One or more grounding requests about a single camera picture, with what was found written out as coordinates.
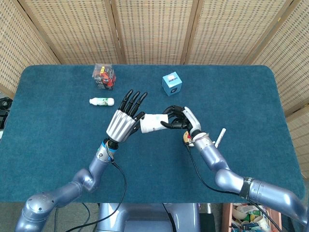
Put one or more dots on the light blue cardboard box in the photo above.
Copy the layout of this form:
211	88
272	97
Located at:
172	83

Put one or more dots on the woven folding screen panel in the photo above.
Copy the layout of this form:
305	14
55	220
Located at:
72	29
14	48
231	29
289	60
154	29

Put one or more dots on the clear box with red toy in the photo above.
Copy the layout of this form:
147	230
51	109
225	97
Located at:
105	77

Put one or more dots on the blue carpet table mat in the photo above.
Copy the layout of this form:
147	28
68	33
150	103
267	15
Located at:
157	169

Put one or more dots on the grey robot torso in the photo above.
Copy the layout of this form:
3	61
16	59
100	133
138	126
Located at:
140	217

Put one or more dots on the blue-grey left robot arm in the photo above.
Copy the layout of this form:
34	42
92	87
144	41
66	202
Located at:
96	166

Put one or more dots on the white marker blue cap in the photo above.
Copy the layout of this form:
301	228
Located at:
221	135

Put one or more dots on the wooden crate of clutter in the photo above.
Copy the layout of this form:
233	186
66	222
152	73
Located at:
227	217

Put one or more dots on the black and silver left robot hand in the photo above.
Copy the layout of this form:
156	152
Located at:
120	125

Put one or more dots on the round gold tin red label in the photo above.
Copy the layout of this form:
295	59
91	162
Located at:
186	138

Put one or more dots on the white bottle green leaf print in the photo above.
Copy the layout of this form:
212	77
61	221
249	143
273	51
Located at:
101	101

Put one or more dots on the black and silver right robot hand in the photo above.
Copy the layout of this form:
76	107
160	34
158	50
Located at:
192	120

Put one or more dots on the black equipment beside table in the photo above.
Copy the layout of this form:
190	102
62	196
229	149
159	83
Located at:
3	104

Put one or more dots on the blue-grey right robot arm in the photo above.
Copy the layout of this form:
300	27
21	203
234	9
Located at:
265	191

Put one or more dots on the white paper cup blue print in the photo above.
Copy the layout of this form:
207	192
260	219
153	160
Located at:
152	123

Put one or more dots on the black box under table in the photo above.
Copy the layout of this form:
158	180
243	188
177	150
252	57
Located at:
207	223

